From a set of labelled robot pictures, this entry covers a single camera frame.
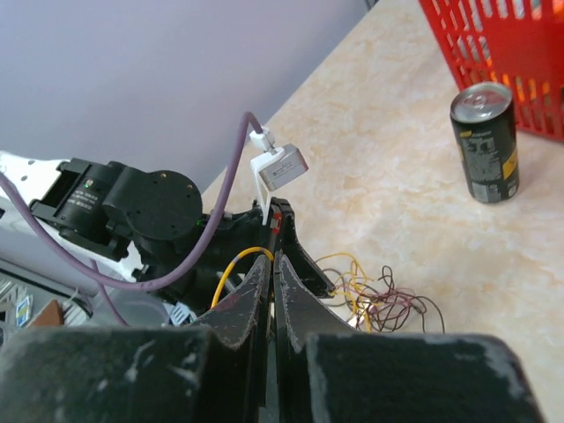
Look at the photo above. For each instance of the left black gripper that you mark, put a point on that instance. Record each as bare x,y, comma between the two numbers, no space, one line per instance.
242,231

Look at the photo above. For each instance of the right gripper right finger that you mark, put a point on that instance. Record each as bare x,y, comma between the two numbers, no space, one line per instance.
318,358

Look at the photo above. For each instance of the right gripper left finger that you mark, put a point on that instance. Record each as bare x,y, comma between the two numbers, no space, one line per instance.
232,361

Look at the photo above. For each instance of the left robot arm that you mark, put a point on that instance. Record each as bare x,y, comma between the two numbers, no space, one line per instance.
142,225

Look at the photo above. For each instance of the black drink can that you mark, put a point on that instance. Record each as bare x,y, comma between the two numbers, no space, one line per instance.
484,124

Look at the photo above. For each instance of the red plastic shopping basket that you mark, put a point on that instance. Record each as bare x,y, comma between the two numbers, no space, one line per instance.
516,43

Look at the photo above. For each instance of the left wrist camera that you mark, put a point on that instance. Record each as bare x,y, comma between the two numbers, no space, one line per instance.
273,168

